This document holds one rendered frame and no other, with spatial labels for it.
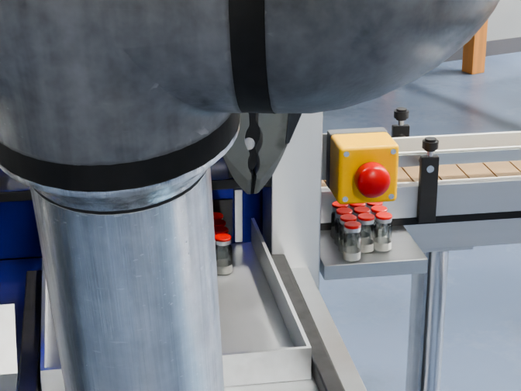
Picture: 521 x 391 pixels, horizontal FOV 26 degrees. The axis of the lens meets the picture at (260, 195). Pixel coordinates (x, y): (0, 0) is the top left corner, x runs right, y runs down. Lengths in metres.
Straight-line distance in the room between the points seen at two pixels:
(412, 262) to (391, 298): 1.90
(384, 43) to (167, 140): 0.10
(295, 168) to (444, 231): 0.28
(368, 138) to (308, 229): 0.13
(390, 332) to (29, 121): 2.67
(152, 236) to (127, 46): 0.11
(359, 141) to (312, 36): 0.91
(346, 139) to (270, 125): 0.36
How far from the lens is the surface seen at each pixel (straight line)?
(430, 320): 1.61
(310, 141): 1.30
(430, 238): 1.51
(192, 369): 0.57
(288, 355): 1.11
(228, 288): 1.30
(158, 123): 0.46
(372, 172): 1.30
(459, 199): 1.50
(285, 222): 1.33
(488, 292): 3.38
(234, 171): 1.00
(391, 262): 1.39
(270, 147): 1.00
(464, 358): 3.01
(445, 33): 0.46
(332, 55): 0.43
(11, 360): 1.16
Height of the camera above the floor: 1.45
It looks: 21 degrees down
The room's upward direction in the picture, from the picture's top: straight up
